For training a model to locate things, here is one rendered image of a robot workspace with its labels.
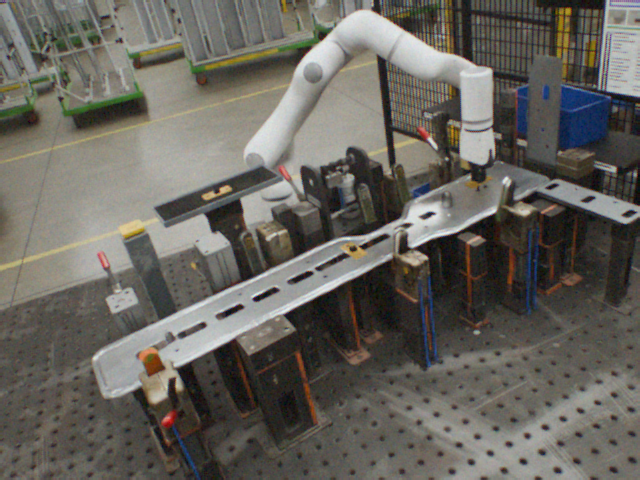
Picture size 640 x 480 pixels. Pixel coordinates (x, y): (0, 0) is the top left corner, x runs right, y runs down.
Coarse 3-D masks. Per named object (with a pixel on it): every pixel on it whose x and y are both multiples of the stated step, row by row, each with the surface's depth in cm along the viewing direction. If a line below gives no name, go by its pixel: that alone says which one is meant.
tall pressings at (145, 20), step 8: (136, 0) 945; (144, 0) 942; (152, 0) 951; (160, 0) 955; (136, 8) 944; (144, 8) 953; (160, 8) 962; (144, 16) 959; (160, 16) 966; (200, 16) 965; (144, 24) 963; (152, 24) 961; (160, 24) 970; (168, 24) 973; (200, 24) 971; (144, 32) 962; (152, 32) 972; (160, 32) 970; (168, 32) 980; (152, 40) 978
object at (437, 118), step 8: (440, 112) 166; (432, 120) 167; (440, 120) 165; (448, 120) 164; (440, 128) 167; (440, 136) 167; (440, 144) 168; (448, 144) 169; (440, 152) 170; (448, 152) 171
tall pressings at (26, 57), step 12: (0, 0) 861; (0, 12) 866; (12, 12) 876; (12, 24) 877; (12, 36) 883; (24, 36) 894; (24, 48) 895; (0, 60) 893; (12, 60) 898; (24, 60) 901; (0, 72) 918; (12, 72) 901; (36, 72) 914
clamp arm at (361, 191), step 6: (360, 186) 157; (366, 186) 158; (360, 192) 158; (366, 192) 158; (360, 198) 158; (366, 198) 159; (360, 204) 159; (366, 204) 159; (360, 210) 161; (366, 210) 160; (372, 210) 161; (366, 216) 160; (372, 216) 161; (366, 222) 161
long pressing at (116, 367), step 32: (480, 192) 163; (416, 224) 153; (448, 224) 150; (320, 256) 147; (384, 256) 143; (256, 288) 140; (288, 288) 137; (320, 288) 135; (160, 320) 134; (192, 320) 132; (224, 320) 130; (256, 320) 128; (96, 352) 127; (128, 352) 126; (160, 352) 124; (192, 352) 122; (128, 384) 117
